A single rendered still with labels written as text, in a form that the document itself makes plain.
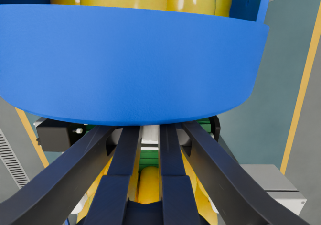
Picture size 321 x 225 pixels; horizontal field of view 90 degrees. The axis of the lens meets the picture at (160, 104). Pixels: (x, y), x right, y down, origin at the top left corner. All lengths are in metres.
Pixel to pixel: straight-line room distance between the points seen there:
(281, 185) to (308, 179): 2.16
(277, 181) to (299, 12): 1.40
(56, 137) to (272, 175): 0.51
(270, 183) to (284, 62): 1.33
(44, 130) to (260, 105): 1.60
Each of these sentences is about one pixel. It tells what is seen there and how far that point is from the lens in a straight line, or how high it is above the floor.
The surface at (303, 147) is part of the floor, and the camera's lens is 2.26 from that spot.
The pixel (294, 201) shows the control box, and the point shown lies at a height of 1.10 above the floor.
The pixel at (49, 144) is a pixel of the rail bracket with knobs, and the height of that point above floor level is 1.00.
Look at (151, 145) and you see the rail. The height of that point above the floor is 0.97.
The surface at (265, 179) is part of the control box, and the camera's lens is 0.47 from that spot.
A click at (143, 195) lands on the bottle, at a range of 0.51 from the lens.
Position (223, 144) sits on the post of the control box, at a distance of 0.68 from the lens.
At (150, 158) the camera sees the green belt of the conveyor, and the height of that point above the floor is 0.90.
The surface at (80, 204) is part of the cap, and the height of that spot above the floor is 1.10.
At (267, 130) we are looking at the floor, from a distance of 1.89.
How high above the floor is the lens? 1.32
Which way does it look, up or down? 67 degrees down
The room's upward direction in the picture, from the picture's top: 176 degrees clockwise
